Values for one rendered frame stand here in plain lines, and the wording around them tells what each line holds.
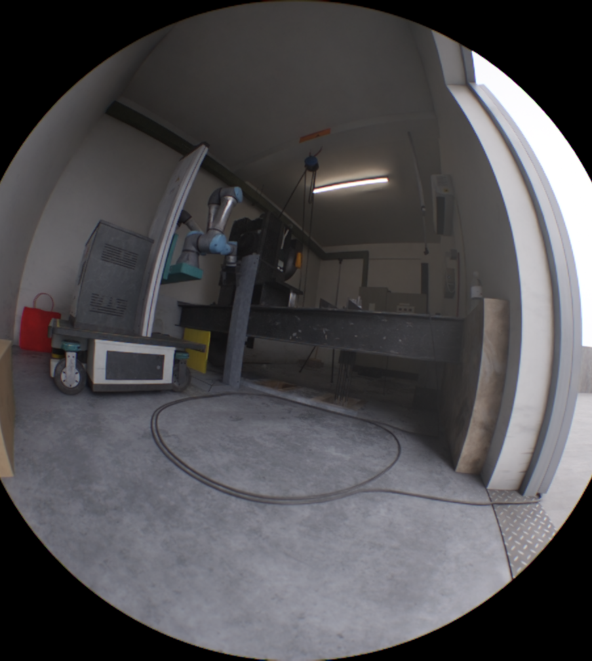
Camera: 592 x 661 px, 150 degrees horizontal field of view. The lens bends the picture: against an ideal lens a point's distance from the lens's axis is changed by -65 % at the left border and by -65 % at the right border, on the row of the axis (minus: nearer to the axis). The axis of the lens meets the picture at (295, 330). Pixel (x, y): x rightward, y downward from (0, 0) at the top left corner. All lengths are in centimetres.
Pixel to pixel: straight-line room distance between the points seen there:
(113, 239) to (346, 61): 236
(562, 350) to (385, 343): 98
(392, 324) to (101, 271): 159
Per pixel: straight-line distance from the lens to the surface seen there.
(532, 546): 74
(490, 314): 93
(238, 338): 173
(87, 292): 120
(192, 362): 241
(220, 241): 138
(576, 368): 91
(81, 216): 260
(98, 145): 299
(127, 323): 125
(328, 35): 253
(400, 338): 138
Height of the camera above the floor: 41
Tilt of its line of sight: 3 degrees up
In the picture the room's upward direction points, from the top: 8 degrees clockwise
